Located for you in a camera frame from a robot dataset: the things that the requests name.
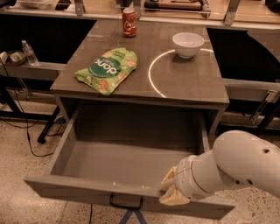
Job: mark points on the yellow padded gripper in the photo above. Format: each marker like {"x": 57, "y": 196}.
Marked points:
{"x": 185, "y": 178}

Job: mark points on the grey top drawer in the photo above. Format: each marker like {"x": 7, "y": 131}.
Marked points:
{"x": 126, "y": 149}

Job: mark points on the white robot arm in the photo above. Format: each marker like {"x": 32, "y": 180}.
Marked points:
{"x": 238, "y": 159}

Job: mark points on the grey wooden drawer cabinet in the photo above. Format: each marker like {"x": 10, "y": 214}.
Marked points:
{"x": 161, "y": 76}

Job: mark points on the green chip bag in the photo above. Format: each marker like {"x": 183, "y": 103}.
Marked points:
{"x": 109, "y": 70}

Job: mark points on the white bowl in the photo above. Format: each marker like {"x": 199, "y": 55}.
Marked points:
{"x": 187, "y": 44}

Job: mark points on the red soda can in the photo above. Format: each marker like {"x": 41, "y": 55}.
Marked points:
{"x": 129, "y": 22}

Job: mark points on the clear plastic water bottle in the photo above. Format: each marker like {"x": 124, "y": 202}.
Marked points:
{"x": 29, "y": 53}

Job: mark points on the left grey bench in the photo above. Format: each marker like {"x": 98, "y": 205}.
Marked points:
{"x": 45, "y": 71}

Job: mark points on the black top drawer handle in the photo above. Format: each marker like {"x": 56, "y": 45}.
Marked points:
{"x": 125, "y": 204}

